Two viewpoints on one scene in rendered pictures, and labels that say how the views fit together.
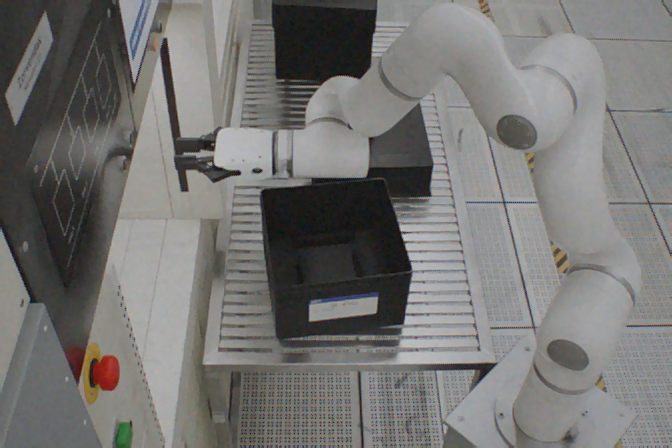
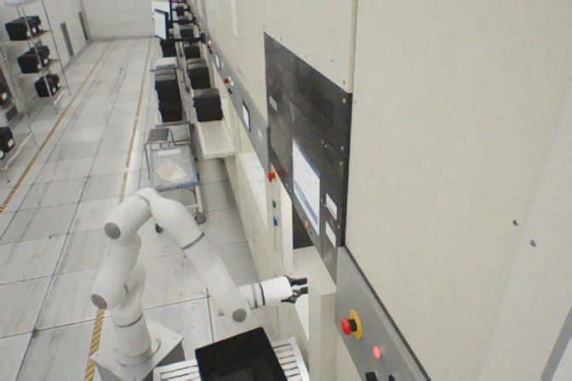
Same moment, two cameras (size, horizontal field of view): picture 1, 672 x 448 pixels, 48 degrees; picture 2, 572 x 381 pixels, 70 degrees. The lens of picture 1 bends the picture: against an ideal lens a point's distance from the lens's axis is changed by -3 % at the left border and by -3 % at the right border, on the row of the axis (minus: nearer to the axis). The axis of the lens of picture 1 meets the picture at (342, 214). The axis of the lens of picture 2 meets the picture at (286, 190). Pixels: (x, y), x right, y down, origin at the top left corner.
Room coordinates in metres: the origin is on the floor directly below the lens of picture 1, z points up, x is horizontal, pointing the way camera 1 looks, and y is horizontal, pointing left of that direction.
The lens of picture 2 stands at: (2.07, 0.04, 2.21)
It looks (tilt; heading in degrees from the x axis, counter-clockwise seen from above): 30 degrees down; 170
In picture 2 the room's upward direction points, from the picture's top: 2 degrees counter-clockwise
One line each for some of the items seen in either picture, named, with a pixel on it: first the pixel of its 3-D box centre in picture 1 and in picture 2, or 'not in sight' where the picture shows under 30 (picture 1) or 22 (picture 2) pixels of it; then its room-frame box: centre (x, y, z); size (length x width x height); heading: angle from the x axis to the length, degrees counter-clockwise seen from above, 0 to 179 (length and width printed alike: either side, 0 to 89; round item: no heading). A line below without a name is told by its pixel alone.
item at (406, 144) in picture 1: (369, 139); not in sight; (1.49, -0.06, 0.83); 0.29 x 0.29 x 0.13; 6
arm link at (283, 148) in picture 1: (284, 154); (256, 294); (1.01, 0.11, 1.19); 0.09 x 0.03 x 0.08; 4
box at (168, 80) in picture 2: not in sight; (167, 88); (-3.07, -0.50, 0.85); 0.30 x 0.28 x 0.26; 3
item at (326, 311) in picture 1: (332, 256); (241, 380); (1.08, 0.02, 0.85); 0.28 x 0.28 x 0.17; 12
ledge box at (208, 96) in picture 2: not in sight; (207, 104); (-2.01, -0.03, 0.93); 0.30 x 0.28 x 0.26; 1
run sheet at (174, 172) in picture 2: not in sight; (170, 172); (-1.53, -0.44, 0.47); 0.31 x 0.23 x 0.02; 25
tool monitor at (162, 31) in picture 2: not in sight; (179, 28); (-2.51, -0.22, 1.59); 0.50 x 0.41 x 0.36; 94
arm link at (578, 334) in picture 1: (577, 339); (126, 288); (0.73, -0.39, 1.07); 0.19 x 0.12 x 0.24; 150
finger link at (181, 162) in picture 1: (192, 167); (297, 280); (0.97, 0.26, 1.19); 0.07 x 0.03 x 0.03; 94
